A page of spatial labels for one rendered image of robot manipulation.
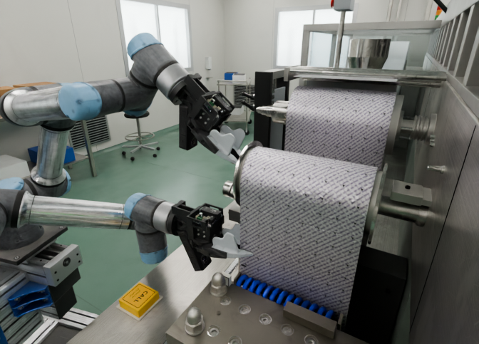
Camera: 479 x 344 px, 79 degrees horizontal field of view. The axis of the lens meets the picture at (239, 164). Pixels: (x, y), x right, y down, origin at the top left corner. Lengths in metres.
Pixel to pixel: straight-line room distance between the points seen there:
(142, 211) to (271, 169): 0.36
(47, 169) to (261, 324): 0.95
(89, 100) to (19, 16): 3.62
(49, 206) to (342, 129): 0.76
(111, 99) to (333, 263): 0.56
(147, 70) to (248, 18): 6.18
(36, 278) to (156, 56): 0.99
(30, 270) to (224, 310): 0.91
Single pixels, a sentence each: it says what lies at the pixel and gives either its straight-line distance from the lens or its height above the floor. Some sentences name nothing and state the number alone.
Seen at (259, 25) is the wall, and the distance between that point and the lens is 6.70.
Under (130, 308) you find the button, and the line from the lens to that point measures 0.83.
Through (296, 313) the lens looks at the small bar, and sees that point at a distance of 0.62.
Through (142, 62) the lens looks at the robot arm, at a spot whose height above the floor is 1.48.
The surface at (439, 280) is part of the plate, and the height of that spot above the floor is 1.29.
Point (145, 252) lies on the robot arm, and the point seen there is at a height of 1.00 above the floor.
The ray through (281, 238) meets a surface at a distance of 0.60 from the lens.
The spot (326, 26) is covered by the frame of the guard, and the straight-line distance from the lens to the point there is 1.52.
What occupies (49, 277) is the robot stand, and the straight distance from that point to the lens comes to 1.33.
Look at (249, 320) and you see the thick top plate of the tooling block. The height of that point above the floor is 1.03.
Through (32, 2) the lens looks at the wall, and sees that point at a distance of 4.35.
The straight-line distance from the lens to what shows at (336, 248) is 0.57.
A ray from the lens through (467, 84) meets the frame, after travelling 0.55.
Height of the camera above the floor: 1.51
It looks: 22 degrees down
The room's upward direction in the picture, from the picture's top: straight up
